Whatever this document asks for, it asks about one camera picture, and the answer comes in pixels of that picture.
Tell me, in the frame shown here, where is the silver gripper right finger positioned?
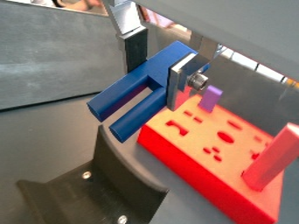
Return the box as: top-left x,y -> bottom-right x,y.
166,31 -> 223,111

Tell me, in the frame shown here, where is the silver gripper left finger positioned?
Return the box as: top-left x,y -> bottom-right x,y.
101,0 -> 148,72

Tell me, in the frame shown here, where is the blue square-circle forked object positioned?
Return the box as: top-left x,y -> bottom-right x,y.
85,40 -> 211,144

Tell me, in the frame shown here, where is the red fixture board with holes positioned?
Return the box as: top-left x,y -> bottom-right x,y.
138,95 -> 284,224

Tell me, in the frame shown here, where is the purple rectangular peg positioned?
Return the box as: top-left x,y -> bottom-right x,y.
199,85 -> 223,113

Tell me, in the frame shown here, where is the red hexagonal peg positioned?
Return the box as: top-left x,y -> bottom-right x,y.
242,123 -> 299,191

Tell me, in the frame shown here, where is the black curved holder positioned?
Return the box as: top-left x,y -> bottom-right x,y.
17,127 -> 168,224

